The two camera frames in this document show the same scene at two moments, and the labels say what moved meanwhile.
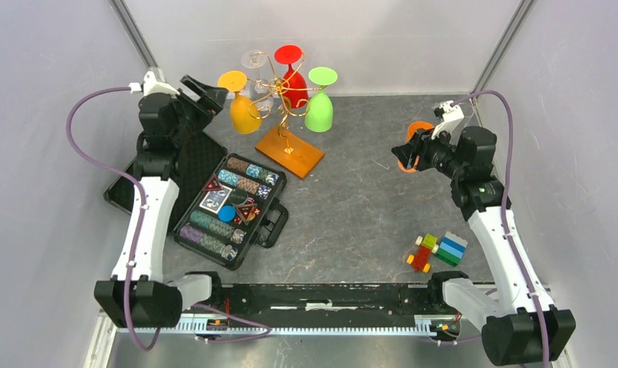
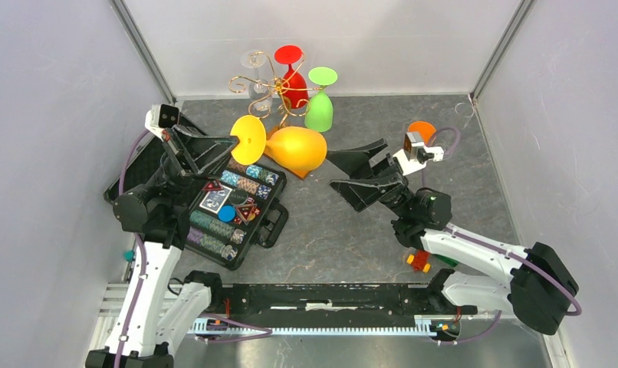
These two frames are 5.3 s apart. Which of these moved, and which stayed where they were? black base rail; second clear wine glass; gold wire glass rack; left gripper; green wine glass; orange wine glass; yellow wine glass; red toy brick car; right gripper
Moved: yellow wine glass; left gripper; right gripper
Stayed: black base rail; red toy brick car; second clear wine glass; green wine glass; orange wine glass; gold wire glass rack
